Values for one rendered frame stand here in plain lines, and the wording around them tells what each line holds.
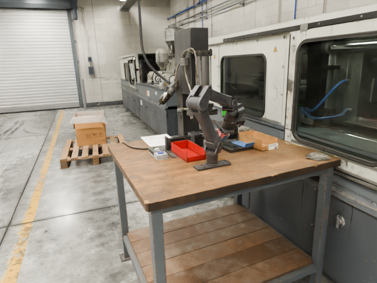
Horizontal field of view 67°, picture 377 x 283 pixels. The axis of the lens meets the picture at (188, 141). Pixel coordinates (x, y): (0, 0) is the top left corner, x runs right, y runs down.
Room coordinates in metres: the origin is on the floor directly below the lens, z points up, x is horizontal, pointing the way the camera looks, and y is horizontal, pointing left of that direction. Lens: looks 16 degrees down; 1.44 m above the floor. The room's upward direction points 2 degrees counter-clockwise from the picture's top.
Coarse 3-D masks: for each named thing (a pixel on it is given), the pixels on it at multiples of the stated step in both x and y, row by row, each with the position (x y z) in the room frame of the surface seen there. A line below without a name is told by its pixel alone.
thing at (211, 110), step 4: (208, 104) 1.82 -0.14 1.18; (212, 104) 1.83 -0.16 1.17; (208, 108) 1.85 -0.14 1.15; (212, 108) 1.87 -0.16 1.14; (216, 108) 1.87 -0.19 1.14; (188, 112) 1.84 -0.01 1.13; (192, 112) 1.79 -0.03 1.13; (212, 112) 1.84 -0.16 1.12; (216, 112) 1.85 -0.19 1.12; (192, 116) 1.79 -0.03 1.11
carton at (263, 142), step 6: (240, 132) 1.89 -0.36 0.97; (246, 132) 1.92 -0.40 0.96; (252, 132) 1.94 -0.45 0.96; (258, 132) 1.88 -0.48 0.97; (240, 138) 1.88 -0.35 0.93; (246, 138) 1.81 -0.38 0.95; (252, 138) 1.75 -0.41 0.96; (258, 138) 1.88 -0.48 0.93; (264, 138) 1.82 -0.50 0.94; (270, 138) 1.77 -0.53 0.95; (276, 138) 1.72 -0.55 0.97; (258, 144) 1.70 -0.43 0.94; (264, 144) 1.80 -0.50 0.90; (270, 144) 1.69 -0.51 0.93; (276, 144) 1.71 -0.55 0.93; (264, 150) 1.68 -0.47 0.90
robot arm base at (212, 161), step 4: (208, 156) 1.42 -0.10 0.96; (212, 156) 1.41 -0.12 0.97; (216, 156) 1.42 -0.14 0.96; (208, 160) 1.42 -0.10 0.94; (212, 160) 1.41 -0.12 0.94; (216, 160) 1.42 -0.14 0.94; (220, 160) 1.50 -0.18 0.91; (224, 160) 1.50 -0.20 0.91; (200, 164) 1.45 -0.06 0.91; (204, 164) 1.45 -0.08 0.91; (208, 164) 1.42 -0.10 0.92; (212, 164) 1.41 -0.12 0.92; (216, 164) 1.42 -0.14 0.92; (220, 164) 1.44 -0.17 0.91; (224, 164) 1.44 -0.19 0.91; (228, 164) 1.44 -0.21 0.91; (196, 168) 1.39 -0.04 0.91; (200, 168) 1.38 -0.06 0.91; (204, 168) 1.39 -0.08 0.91; (208, 168) 1.39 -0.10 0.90
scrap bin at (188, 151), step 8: (176, 144) 1.74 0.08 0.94; (184, 144) 1.76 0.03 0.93; (192, 144) 1.70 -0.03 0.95; (176, 152) 1.65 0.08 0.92; (184, 152) 1.53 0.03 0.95; (192, 152) 1.68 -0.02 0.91; (200, 152) 1.61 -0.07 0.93; (184, 160) 1.54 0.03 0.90; (192, 160) 1.52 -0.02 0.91; (200, 160) 1.54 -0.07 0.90
